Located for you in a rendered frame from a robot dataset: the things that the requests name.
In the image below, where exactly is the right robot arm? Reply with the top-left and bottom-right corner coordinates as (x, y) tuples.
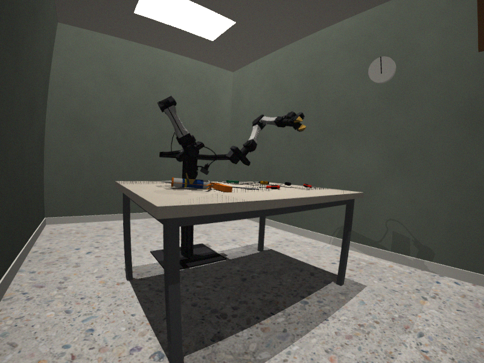
(158, 96), (209, 175)

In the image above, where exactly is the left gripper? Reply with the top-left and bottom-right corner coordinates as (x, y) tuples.
(287, 115), (306, 131)

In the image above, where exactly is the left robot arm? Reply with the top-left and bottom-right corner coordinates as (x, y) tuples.
(233, 112), (305, 163)

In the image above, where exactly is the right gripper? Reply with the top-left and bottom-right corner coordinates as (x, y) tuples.
(185, 158), (198, 184)

